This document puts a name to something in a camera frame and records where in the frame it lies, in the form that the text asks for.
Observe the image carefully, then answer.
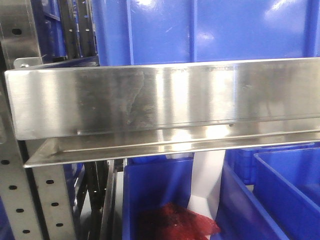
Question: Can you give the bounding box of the large blue bin upper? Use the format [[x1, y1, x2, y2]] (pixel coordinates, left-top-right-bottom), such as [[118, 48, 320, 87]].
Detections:
[[91, 0, 320, 66]]

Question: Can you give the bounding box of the perforated steel shelf post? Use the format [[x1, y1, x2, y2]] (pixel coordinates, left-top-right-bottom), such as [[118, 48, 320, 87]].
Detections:
[[0, 0, 80, 240]]

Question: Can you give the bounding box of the blue bin with red bags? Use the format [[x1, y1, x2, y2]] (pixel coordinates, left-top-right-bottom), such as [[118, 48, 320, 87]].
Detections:
[[122, 159, 288, 240]]

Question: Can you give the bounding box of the white paper sheet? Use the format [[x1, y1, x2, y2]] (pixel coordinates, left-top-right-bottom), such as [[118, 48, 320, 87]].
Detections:
[[187, 150, 226, 220]]

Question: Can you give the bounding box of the black perforated rack post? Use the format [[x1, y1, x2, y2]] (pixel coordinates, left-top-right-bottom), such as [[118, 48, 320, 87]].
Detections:
[[57, 0, 97, 60]]

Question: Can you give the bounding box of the red plastic bag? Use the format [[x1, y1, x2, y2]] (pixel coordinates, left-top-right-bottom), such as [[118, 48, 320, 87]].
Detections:
[[136, 202, 221, 240]]

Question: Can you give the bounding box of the stainless steel shelf rail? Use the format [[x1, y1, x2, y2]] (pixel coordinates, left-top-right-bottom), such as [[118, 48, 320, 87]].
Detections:
[[5, 57, 320, 168]]

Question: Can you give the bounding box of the blue bin lower right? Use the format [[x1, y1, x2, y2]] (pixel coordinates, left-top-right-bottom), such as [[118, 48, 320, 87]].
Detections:
[[253, 148, 320, 240]]

